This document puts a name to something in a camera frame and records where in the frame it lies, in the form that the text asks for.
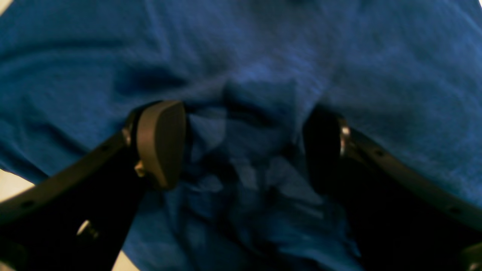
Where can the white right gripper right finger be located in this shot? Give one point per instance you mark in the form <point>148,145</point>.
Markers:
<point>400,220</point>

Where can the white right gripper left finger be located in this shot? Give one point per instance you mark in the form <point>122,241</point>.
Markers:
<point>78,219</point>

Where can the blue long-sleeve t-shirt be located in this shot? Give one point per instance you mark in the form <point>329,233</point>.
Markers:
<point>407,73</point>

